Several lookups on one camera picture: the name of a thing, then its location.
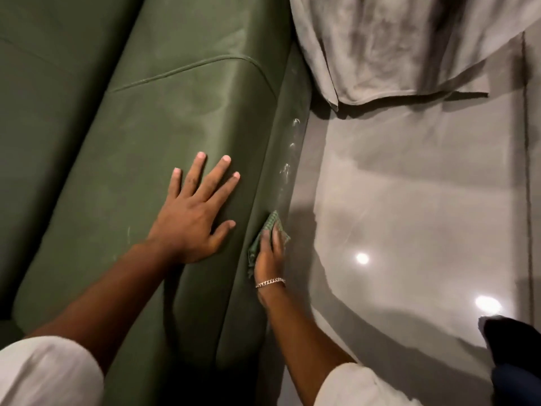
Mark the person's left hand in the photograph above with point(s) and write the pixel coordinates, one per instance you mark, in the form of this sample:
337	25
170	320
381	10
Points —
188	221

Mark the green sofa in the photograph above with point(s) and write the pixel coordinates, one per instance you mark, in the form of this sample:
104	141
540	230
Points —
139	173

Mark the person's left middle finger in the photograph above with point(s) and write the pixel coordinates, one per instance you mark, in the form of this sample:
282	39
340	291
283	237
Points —
214	175

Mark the person's right forearm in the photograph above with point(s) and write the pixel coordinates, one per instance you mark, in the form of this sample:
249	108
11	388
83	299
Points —
298	334

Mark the person's dark trouser leg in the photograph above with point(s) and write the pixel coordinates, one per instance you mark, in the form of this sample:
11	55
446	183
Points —
513	359

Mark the green checked cleaning cloth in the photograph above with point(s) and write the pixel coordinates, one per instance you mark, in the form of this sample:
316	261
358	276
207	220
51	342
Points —
264	232

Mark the person's right fingers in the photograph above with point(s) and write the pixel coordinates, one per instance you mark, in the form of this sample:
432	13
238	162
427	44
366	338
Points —
271	238

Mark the person's left forearm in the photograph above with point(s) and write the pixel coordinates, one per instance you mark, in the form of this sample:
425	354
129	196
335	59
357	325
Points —
91	306

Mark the person's left little finger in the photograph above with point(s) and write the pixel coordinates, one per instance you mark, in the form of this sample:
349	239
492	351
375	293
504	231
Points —
174	183

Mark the person's left thumb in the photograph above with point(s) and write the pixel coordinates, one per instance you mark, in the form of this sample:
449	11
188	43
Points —
221	233

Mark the grey blanket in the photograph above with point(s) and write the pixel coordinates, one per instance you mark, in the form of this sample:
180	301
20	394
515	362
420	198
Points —
405	42

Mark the person's right hand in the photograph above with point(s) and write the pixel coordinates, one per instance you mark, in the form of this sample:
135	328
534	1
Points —
268	260

